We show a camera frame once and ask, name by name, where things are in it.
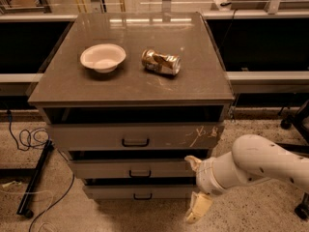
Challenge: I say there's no black stand leg with caster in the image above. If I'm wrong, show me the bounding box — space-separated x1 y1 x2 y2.
16 140 54 218

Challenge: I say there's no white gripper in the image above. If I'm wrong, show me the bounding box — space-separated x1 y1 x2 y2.
184 156 233 224

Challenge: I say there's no crushed gold soda can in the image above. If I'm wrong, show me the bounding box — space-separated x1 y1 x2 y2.
141 49 181 76

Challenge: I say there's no grey bottom drawer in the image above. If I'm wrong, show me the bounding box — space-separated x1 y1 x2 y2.
83 185 198 200

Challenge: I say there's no white cable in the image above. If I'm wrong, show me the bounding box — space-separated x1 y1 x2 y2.
0 179 58 232

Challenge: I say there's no grey top drawer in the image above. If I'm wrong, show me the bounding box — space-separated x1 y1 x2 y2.
47 123 224 151

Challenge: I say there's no blue cable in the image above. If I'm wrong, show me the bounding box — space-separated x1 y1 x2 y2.
6 109 75 232

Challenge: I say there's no grey drawer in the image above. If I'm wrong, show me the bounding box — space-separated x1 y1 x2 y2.
47 123 224 151
83 185 198 200
69 159 195 179

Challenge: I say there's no grey drawer cabinet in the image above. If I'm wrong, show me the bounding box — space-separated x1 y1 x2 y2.
29 13 234 186

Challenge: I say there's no white paper bowl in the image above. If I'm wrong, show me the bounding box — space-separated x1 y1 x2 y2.
80 43 126 73

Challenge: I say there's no black office chair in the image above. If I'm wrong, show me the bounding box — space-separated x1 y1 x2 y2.
277 100 309 220

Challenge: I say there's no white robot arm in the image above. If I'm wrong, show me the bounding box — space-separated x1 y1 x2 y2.
184 134 309 224

